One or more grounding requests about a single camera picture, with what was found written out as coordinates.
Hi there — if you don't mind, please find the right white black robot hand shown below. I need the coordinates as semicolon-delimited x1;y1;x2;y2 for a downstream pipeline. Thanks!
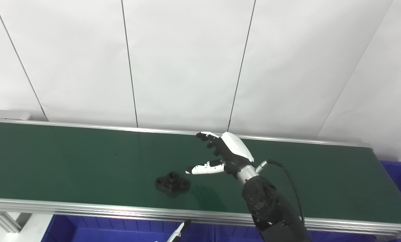
186;131;255;178

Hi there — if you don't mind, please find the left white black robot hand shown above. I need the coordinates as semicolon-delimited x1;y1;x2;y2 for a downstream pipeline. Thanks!
167;220;192;242

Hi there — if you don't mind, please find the black flanged machine part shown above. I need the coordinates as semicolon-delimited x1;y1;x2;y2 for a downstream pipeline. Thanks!
155;171;191;194

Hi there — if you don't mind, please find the green conveyor belt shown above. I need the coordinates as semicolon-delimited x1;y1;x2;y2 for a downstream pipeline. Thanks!
0;118;401;237
0;122;401;225

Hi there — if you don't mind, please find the aluminium conveyor leg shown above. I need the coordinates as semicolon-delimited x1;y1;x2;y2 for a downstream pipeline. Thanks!
0;210;32;234

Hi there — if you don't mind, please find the grey conveyor end box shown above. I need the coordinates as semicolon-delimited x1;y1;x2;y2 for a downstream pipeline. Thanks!
0;109;32;122

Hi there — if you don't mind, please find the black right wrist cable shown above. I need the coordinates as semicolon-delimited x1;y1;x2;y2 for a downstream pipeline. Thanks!
256;159;306;225

